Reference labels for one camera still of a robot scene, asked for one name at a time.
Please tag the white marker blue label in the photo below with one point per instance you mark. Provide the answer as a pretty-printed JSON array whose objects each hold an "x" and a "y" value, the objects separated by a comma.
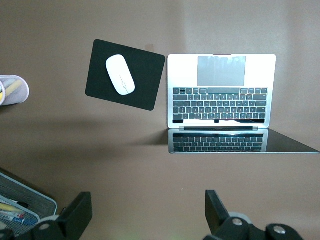
[{"x": 17, "y": 219}]

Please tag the pink mesh pen cup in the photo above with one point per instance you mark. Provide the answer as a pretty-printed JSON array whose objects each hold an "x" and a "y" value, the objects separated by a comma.
[{"x": 23, "y": 93}]

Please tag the cream flat stick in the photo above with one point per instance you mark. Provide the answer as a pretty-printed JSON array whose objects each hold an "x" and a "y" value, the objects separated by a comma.
[{"x": 13, "y": 87}]

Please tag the black mouse pad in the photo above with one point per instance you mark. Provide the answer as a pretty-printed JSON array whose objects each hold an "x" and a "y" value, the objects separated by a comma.
[{"x": 145, "y": 82}]

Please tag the yellow marker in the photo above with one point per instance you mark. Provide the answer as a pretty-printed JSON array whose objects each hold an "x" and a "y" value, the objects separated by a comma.
[{"x": 5, "y": 207}]

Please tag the black mesh desk organizer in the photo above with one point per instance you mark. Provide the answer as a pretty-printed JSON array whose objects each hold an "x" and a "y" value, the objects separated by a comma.
[{"x": 37, "y": 200}]

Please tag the white computer mouse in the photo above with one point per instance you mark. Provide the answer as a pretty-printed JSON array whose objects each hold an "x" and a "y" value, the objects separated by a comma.
[{"x": 120, "y": 75}]

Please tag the yellow highlighter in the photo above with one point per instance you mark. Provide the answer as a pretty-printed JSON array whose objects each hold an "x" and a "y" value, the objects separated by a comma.
[{"x": 1, "y": 96}]

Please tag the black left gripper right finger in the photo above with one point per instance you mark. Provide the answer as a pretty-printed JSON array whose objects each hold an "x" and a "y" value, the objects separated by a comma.
[{"x": 217, "y": 220}]

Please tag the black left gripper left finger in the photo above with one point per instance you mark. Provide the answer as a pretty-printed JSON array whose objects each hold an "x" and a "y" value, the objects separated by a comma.
[{"x": 80, "y": 212}]

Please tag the silver laptop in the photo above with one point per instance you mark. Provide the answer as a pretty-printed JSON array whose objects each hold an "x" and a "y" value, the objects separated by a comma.
[{"x": 220, "y": 75}]

